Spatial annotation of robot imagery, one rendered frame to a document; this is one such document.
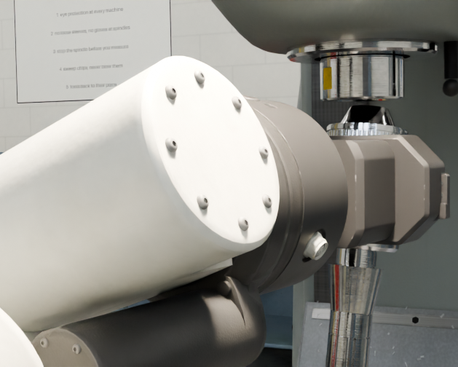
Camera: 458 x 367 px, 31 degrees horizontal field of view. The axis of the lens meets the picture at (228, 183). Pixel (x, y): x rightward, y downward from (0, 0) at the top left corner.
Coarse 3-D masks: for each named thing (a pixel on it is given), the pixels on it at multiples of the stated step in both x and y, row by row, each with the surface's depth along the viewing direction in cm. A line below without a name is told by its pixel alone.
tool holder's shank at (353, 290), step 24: (336, 264) 47; (360, 264) 47; (336, 288) 47; (360, 288) 47; (336, 312) 47; (360, 312) 47; (336, 336) 47; (360, 336) 47; (336, 360) 47; (360, 360) 47
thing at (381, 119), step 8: (352, 112) 48; (360, 112) 48; (368, 112) 47; (376, 112) 47; (384, 112) 48; (344, 120) 48; (352, 120) 48; (360, 120) 47; (368, 120) 47; (376, 120) 47; (384, 120) 47; (392, 120) 48
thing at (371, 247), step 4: (368, 244) 46; (372, 244) 46; (376, 244) 46; (356, 248) 46; (360, 248) 46; (364, 248) 46; (368, 248) 46; (372, 248) 46; (376, 248) 46; (380, 248) 46; (384, 248) 46; (388, 248) 46; (392, 248) 47; (396, 248) 47; (392, 252) 47
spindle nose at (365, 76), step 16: (320, 64) 48; (336, 64) 46; (352, 64) 46; (368, 64) 46; (384, 64) 46; (400, 64) 47; (320, 80) 48; (336, 80) 46; (352, 80) 46; (368, 80) 46; (384, 80) 46; (400, 80) 47; (320, 96) 48; (336, 96) 46; (352, 96) 46; (368, 96) 46; (384, 96) 46; (400, 96) 47
